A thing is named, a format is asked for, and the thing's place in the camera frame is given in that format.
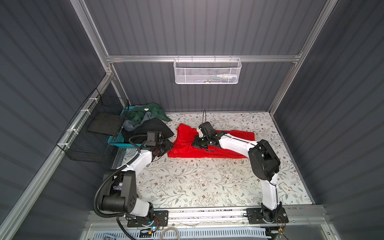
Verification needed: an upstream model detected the red t shirt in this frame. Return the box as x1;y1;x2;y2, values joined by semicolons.
168;124;245;159

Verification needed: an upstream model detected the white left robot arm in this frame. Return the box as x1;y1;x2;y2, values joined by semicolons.
93;131;173;222

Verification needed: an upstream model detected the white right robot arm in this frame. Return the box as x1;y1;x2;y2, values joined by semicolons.
192;122;282;223

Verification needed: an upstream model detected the black t shirt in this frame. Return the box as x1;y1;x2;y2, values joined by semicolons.
122;118;174;144

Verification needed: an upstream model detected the grey t shirt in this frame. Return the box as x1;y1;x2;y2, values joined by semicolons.
122;112;154;132

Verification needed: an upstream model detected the green t shirt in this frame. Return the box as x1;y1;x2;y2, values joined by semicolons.
124;103;172;123

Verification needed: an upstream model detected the teal plastic laundry basket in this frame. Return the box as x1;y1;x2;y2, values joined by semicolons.
108;106;135;149

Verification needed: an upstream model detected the black wire mesh basket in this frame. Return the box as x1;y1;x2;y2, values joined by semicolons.
57;90;129;164

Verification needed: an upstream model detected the white wire mesh basket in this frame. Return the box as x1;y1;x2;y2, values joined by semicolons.
173;60;242;85

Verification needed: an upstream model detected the black corrugated cable conduit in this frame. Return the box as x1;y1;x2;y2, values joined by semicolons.
92;134;148;219

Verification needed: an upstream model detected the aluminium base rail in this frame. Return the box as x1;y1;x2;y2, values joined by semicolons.
84;205;328;230

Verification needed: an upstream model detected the aluminium horizontal frame bar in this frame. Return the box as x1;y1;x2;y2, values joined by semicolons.
106;55;301;63

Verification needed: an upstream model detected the white slotted cable duct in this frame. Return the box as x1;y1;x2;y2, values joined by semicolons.
89;227;271;240

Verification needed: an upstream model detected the aluminium corner frame post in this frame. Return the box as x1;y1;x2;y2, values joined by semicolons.
269;0;338;116

